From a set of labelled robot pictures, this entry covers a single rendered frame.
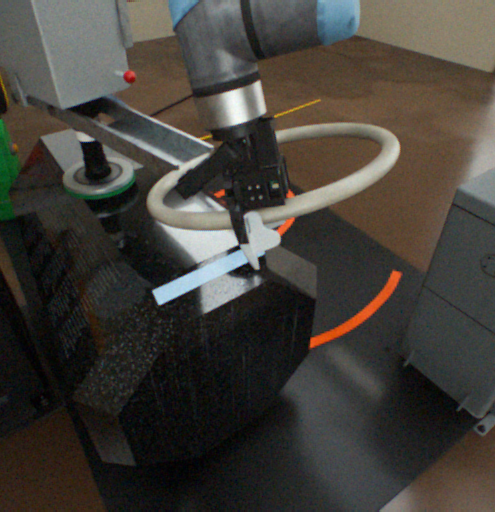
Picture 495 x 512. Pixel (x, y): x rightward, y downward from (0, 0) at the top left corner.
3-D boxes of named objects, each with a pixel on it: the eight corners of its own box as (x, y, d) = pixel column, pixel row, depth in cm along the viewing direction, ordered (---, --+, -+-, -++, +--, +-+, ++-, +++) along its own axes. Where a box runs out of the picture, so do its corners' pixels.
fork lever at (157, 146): (10, 103, 127) (5, 86, 124) (68, 86, 139) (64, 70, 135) (165, 191, 95) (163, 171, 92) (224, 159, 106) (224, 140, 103)
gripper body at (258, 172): (286, 210, 59) (266, 122, 54) (227, 219, 62) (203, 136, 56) (292, 190, 66) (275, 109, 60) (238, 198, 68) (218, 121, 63)
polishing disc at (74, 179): (139, 186, 130) (138, 182, 129) (65, 200, 124) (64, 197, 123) (127, 155, 145) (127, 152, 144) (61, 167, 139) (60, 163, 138)
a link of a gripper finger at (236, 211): (246, 246, 61) (234, 183, 58) (235, 247, 61) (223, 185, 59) (254, 237, 65) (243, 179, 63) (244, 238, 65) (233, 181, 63)
